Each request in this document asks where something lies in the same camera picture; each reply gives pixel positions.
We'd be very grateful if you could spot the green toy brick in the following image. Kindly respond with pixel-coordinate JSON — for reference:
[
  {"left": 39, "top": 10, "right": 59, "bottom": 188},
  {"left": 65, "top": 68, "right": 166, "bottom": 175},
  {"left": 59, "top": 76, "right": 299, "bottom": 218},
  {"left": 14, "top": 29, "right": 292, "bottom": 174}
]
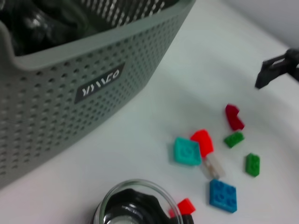
[
  {"left": 223, "top": 131, "right": 245, "bottom": 149},
  {"left": 245, "top": 153, "right": 261, "bottom": 178}
]

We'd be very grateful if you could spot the glass teacup black sleeve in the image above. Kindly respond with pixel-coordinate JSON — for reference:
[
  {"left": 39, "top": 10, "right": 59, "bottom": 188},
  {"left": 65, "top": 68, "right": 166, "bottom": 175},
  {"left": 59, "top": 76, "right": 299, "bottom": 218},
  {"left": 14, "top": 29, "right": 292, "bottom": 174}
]
[{"left": 94, "top": 179, "right": 194, "bottom": 224}]

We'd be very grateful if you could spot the orange-red long toy brick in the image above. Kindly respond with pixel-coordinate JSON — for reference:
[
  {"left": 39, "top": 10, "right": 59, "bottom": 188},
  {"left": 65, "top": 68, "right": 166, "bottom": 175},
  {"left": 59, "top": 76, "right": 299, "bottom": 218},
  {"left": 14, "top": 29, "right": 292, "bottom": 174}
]
[{"left": 190, "top": 129, "right": 214, "bottom": 157}]

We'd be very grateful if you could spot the black clay teapot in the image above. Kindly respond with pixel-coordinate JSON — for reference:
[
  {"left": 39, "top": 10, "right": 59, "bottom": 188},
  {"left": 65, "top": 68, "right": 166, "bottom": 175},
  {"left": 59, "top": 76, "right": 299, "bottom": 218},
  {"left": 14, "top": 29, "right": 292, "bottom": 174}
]
[{"left": 0, "top": 7, "right": 78, "bottom": 56}]

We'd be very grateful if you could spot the grey-green perforated storage bin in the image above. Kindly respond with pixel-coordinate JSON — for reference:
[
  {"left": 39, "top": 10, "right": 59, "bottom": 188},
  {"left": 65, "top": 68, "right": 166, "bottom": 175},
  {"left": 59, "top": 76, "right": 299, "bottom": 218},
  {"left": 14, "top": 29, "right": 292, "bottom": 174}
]
[{"left": 0, "top": 0, "right": 196, "bottom": 191}]

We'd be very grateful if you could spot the blue square toy brick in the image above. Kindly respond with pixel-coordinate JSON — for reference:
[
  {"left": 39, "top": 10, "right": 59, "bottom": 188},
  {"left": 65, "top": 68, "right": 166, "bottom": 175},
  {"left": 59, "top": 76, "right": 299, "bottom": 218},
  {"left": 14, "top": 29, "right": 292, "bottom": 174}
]
[{"left": 209, "top": 179, "right": 237, "bottom": 213}]

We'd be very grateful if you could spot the teal square toy brick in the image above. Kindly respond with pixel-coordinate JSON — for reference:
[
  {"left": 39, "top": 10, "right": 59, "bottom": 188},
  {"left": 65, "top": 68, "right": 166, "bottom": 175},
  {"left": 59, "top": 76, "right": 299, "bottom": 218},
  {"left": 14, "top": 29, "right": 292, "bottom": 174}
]
[{"left": 173, "top": 137, "right": 202, "bottom": 167}]

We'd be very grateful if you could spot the dark red toy brick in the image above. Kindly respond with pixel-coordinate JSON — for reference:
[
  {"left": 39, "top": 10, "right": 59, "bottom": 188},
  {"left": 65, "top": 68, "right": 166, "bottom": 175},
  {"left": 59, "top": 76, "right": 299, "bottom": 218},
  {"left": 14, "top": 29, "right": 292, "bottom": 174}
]
[{"left": 225, "top": 104, "right": 245, "bottom": 131}]

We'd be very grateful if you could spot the small red sloped brick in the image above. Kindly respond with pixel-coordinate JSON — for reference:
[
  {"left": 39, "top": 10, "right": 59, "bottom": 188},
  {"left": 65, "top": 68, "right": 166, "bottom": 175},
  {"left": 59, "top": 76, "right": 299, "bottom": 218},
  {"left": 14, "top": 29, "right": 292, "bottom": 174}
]
[{"left": 177, "top": 197, "right": 196, "bottom": 215}]

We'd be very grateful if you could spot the translucent white toy brick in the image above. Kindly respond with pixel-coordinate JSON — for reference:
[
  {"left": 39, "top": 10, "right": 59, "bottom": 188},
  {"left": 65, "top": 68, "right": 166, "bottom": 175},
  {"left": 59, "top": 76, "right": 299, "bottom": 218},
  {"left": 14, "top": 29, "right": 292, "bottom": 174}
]
[{"left": 201, "top": 153, "right": 225, "bottom": 179}]

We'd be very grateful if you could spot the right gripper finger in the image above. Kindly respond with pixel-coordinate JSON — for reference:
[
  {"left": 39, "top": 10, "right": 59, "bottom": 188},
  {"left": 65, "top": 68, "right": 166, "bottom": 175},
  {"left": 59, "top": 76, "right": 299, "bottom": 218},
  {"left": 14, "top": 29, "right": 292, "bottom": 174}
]
[{"left": 255, "top": 48, "right": 299, "bottom": 90}]

